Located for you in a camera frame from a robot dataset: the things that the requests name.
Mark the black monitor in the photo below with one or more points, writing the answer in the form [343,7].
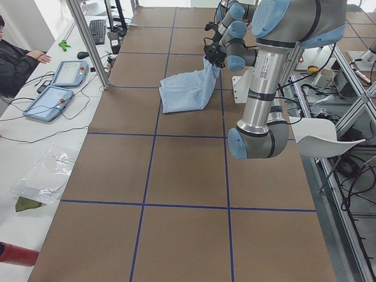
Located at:
[115,17]

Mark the clear plastic bag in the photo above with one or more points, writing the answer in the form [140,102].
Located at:
[45,181]

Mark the black computer mouse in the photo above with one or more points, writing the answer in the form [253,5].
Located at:
[82,55]

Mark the white plastic chair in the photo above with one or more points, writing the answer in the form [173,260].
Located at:
[317,138]

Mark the green plastic toy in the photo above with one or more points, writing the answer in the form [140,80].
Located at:
[64,45]

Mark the upper teach pendant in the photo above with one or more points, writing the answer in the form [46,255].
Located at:
[70,74]

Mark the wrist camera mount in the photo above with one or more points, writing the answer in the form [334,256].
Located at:
[212,26]

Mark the seated person in black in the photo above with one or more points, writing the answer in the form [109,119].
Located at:
[17,65]

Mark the olive green cloth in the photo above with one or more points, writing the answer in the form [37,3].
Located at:
[23,204]

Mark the lower teach pendant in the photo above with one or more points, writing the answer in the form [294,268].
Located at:
[49,104]

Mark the red bottle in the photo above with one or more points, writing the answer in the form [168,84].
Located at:
[16,255]

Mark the black keyboard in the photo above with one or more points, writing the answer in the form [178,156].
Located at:
[97,28]

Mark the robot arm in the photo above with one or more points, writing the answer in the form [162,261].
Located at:
[278,27]
[227,47]

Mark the grey aluminium frame post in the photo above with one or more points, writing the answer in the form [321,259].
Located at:
[88,42]

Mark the teach pendant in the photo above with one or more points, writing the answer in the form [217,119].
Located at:
[70,74]
[49,104]

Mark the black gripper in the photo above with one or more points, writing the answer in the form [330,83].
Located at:
[212,54]

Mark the light blue button shirt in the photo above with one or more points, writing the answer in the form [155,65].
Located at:
[189,91]

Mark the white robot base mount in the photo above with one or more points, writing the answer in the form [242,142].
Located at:
[241,85]

